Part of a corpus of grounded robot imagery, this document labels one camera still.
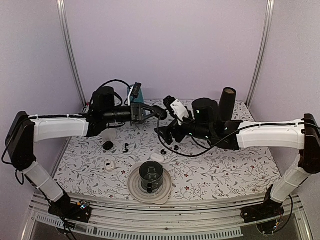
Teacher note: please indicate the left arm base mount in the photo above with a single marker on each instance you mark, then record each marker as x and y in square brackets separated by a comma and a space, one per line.
[71, 211]

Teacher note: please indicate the dark glass mug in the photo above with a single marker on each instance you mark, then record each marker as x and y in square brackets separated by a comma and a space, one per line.
[151, 174]

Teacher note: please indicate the small black earbud case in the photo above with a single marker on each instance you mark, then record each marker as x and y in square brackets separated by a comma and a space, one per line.
[108, 145]

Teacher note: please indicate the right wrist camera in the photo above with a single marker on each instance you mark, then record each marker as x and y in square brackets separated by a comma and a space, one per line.
[176, 109]

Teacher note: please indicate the floral table cloth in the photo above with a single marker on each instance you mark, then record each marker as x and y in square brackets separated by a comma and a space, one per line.
[196, 175]

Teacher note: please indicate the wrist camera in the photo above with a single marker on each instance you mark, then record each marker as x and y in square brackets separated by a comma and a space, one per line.
[176, 109]
[133, 92]

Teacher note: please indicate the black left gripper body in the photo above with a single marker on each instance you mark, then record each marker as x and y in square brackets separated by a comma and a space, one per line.
[135, 113]

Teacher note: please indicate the clear plastic cup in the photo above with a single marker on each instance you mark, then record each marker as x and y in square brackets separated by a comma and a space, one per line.
[109, 135]

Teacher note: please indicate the teal cup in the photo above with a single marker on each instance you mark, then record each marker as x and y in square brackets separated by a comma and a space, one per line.
[139, 99]

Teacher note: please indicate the right aluminium frame post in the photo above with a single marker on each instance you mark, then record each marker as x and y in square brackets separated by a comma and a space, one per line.
[261, 53]

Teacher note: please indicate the dark brown tall cup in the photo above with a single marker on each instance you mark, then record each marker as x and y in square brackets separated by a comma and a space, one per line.
[227, 103]

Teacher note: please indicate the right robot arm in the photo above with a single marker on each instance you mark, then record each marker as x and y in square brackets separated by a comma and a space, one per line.
[212, 122]

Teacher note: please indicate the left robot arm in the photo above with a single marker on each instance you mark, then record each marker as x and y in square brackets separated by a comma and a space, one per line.
[27, 130]

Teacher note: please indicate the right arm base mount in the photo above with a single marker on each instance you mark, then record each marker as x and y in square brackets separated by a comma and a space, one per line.
[260, 212]

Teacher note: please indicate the small white earbud case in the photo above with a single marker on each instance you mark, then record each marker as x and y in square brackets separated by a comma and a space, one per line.
[109, 166]

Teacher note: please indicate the white open charging case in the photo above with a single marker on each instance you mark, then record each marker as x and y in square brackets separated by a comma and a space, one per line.
[157, 158]

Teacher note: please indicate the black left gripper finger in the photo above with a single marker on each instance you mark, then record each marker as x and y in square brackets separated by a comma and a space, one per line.
[143, 118]
[159, 112]

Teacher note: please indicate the left aluminium frame post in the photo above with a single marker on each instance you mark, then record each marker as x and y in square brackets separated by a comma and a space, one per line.
[62, 13]

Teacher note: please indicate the beige round plate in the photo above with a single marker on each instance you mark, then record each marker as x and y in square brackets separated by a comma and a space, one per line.
[160, 197]

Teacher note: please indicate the aluminium frame post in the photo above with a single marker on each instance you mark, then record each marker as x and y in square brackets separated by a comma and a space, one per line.
[62, 13]
[261, 53]

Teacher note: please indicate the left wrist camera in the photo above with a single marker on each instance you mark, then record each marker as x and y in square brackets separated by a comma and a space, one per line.
[133, 92]

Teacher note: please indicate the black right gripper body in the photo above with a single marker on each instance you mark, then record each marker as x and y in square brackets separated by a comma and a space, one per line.
[179, 136]

